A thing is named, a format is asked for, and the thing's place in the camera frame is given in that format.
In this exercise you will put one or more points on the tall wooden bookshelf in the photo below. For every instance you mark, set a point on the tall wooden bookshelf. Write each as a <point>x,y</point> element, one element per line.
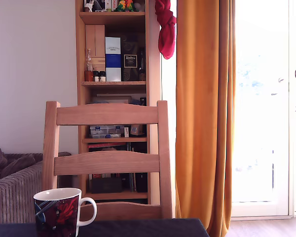
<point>153,74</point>

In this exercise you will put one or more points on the black storage box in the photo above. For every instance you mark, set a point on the black storage box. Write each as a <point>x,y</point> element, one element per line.
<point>106,185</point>

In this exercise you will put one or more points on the red knotted cloth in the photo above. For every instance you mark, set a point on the red knotted cloth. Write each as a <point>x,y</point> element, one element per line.
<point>166,37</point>

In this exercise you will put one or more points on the small white red box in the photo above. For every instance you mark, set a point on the small white red box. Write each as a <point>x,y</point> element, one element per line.
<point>126,132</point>

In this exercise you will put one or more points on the dark tablecloth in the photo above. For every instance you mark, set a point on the dark tablecloth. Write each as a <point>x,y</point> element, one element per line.
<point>143,228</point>

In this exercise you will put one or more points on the green parrot plush toy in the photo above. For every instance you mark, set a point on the green parrot plush toy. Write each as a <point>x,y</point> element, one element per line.
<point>123,5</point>

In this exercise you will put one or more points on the light wooden box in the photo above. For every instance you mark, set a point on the light wooden box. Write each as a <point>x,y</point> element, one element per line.
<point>95,42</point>

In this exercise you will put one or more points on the orange curtain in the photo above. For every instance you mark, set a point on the orange curtain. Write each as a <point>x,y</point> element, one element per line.
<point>202,111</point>

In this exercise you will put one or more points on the white and blue bottle box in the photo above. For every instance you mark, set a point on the white and blue bottle box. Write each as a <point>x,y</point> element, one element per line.
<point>113,59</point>

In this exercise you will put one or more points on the wooden ladder-back chair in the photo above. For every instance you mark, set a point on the wooden ladder-back chair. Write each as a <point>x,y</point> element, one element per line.
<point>106,163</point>

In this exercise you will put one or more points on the red patterned coffee cup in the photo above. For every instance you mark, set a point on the red patterned coffee cup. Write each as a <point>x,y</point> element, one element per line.
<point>56,212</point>

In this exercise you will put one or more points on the clear plastic parts box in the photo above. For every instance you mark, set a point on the clear plastic parts box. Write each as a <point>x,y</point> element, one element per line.
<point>106,130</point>

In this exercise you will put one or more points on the dark bottle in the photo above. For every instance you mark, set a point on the dark bottle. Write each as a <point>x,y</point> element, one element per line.
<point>142,69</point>

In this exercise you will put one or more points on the clear glass bottle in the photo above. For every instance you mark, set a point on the clear glass bottle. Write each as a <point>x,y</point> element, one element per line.
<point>89,59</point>

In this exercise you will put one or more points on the small dark-lidded jar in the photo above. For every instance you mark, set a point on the small dark-lidded jar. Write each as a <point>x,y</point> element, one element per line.
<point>102,77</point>
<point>96,77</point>

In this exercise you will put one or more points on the black swirl bottle box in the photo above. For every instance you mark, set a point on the black swirl bottle box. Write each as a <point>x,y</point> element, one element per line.
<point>130,61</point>

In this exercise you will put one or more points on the brown jar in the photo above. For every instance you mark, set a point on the brown jar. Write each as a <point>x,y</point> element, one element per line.
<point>88,76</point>

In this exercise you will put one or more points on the flat clear plastic box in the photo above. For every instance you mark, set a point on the flat clear plastic box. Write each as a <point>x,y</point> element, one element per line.
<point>103,136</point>

